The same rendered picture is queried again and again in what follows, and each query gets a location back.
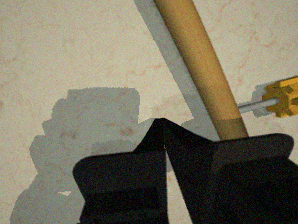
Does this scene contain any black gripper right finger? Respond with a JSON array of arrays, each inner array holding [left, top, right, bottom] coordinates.
[[160, 118, 294, 224]]

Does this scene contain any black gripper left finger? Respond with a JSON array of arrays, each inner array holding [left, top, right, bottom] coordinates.
[[72, 118, 168, 213]]

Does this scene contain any long wooden-handled scraper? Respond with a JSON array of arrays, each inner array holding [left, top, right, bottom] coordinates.
[[153, 0, 249, 141]]

